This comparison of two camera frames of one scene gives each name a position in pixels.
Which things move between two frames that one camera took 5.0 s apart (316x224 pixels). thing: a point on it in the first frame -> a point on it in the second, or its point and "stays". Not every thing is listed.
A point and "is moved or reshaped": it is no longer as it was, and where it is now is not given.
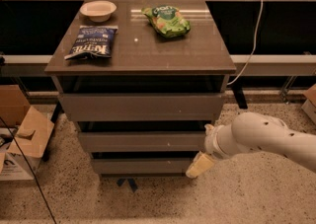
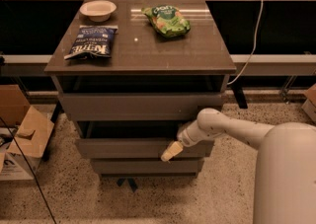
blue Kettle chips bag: [95, 40] stays
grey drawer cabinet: [141, 77] stays
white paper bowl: [98, 11] stays
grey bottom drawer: [143, 166] stays
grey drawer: [144, 141] is moved or reshaped
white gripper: [211, 143] -> [187, 137]
